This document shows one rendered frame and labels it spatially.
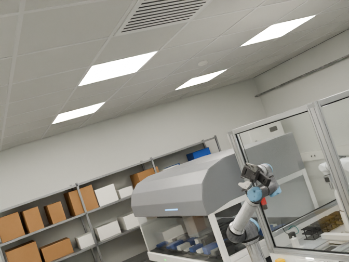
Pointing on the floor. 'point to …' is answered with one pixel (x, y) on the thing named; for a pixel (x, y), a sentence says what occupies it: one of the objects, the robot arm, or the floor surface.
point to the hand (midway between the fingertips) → (247, 179)
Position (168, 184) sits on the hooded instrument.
